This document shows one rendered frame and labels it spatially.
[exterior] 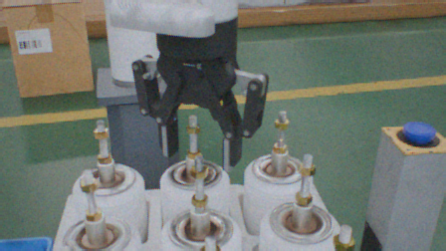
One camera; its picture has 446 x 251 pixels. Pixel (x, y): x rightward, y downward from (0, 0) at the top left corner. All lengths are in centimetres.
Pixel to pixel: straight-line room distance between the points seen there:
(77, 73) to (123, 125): 81
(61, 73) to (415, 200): 123
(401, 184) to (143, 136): 43
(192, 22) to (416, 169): 38
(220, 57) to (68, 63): 120
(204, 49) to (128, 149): 46
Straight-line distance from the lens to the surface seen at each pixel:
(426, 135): 63
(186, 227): 55
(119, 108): 79
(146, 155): 84
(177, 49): 40
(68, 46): 157
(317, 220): 56
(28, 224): 102
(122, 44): 78
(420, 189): 65
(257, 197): 63
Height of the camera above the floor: 60
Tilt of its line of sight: 27 degrees down
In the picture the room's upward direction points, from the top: straight up
